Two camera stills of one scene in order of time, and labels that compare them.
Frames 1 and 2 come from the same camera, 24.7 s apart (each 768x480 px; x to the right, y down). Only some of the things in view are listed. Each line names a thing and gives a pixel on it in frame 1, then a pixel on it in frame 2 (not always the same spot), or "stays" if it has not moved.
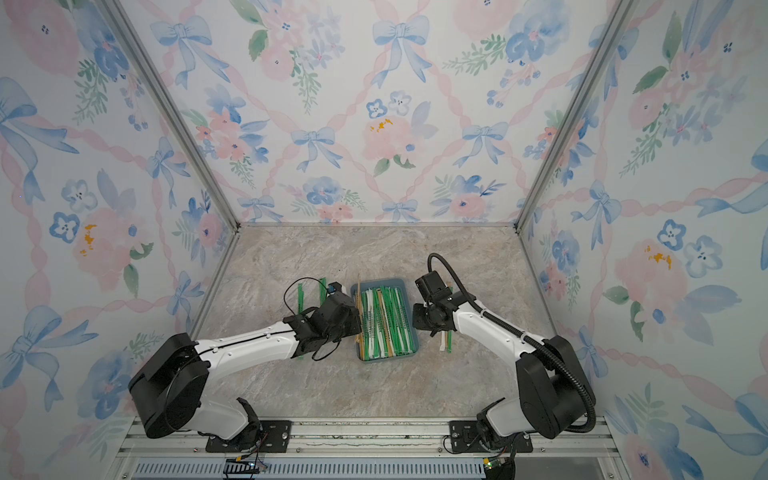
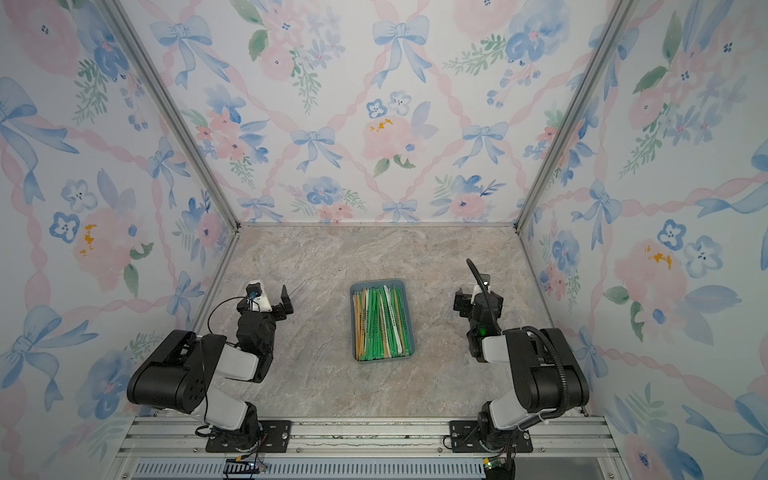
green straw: (396, 323) -> (381, 323)
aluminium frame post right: (547, 166) stays
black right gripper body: (423, 317) -> (465, 301)
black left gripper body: (349, 328) -> (277, 315)
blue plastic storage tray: (387, 325) stays
